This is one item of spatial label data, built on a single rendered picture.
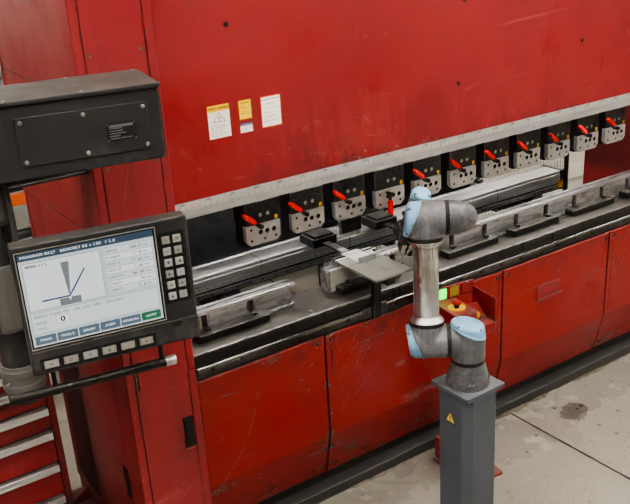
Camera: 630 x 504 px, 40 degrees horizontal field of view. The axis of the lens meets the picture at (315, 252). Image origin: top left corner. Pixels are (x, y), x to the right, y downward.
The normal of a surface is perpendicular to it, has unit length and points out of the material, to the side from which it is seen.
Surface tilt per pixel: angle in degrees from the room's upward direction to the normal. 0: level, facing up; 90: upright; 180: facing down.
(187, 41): 90
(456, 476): 90
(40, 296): 90
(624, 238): 90
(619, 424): 0
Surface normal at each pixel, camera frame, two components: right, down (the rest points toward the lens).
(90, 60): 0.56, 0.28
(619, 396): -0.06, -0.93
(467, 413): -0.17, 0.37
